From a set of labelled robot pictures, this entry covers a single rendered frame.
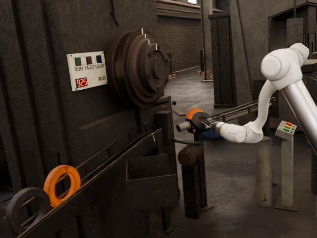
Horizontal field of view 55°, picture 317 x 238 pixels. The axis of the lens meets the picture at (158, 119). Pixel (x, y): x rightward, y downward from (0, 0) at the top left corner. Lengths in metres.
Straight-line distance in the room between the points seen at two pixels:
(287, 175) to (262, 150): 0.26
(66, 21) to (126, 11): 0.52
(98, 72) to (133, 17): 0.53
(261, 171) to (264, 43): 2.30
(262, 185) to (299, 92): 1.08
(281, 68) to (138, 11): 1.07
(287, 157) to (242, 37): 2.41
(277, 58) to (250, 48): 2.94
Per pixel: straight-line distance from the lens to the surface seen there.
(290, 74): 1.51
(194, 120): 2.18
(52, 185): 1.37
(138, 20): 2.12
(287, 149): 2.35
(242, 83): 4.50
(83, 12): 1.71
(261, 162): 2.37
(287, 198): 2.50
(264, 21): 4.32
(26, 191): 1.29
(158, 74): 1.80
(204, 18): 10.79
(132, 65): 1.70
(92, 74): 1.67
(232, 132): 1.89
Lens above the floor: 1.22
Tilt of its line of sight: 13 degrees down
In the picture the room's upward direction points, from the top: 6 degrees counter-clockwise
